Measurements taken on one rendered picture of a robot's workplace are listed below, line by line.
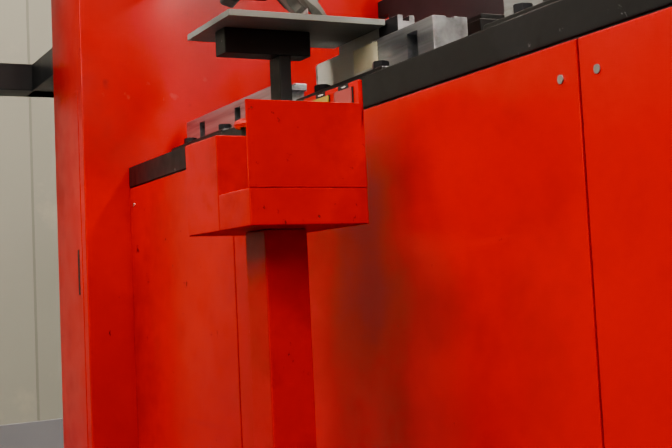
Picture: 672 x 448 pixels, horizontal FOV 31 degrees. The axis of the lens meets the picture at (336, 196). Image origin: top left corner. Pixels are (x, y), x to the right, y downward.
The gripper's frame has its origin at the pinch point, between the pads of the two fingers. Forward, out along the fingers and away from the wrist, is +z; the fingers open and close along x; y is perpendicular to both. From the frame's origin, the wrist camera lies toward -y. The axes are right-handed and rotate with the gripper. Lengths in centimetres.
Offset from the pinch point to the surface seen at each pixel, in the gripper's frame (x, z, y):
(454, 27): -22.5, 14.1, 7.6
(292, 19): -9.9, -2.2, -6.0
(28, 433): 324, 50, -86
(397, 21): -10.5, 8.6, 6.6
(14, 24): 326, -80, 20
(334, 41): 4.8, 4.8, 2.3
